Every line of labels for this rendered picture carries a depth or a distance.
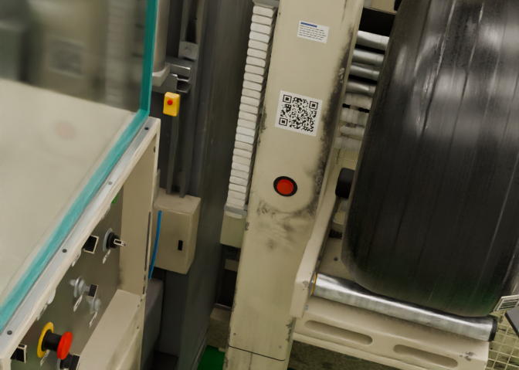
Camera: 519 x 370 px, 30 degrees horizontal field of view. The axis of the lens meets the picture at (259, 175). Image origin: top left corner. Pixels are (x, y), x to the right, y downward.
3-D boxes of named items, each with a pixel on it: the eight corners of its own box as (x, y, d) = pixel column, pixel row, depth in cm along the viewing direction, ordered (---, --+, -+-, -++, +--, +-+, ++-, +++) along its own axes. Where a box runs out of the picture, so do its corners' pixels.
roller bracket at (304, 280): (286, 317, 180) (294, 279, 175) (327, 198, 212) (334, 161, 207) (304, 322, 180) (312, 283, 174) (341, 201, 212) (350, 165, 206)
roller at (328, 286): (310, 277, 179) (314, 266, 183) (306, 297, 181) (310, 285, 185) (498, 327, 175) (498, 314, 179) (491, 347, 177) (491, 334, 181)
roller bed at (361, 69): (286, 140, 220) (306, 23, 202) (300, 109, 232) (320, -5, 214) (371, 161, 217) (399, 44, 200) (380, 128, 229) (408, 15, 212)
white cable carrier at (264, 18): (224, 215, 187) (256, -12, 159) (231, 200, 191) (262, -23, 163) (246, 220, 186) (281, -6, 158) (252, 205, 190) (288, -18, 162)
